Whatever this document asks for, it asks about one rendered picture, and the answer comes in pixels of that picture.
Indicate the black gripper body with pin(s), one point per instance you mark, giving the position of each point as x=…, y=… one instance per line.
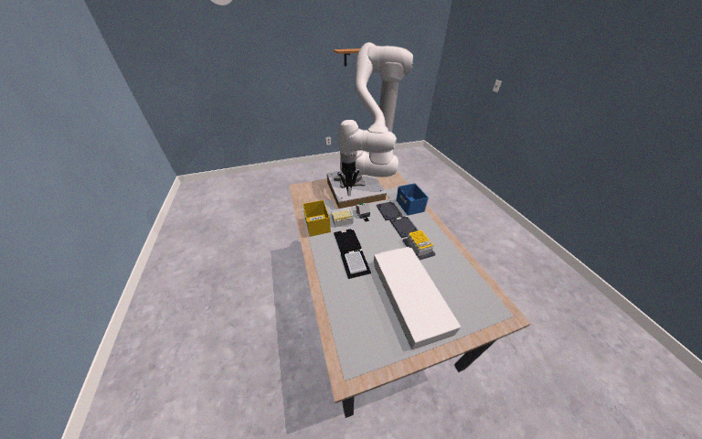
x=348, y=167

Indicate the grey bench mat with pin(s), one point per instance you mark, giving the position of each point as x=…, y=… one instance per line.
x=366, y=330

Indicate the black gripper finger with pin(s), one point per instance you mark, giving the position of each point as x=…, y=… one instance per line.
x=352, y=181
x=346, y=184

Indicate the blue open-top bin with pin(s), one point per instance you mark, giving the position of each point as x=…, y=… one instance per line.
x=418, y=199

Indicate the yellow open-top bin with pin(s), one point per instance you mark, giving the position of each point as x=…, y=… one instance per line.
x=318, y=226

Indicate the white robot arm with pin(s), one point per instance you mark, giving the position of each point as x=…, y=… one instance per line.
x=392, y=63

